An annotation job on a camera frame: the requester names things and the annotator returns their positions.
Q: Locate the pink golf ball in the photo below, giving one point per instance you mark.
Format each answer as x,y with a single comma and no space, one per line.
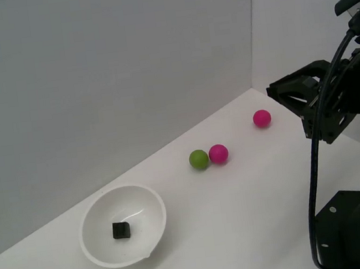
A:
261,118
218,154

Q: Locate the green golf ball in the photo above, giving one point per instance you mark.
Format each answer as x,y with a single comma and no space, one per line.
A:
199,159

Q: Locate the white bowl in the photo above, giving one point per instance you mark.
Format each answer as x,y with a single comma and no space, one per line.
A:
124,246

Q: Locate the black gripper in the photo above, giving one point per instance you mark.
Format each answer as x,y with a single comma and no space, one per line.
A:
349,94

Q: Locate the black foam box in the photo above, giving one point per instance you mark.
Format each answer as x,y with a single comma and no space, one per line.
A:
121,230

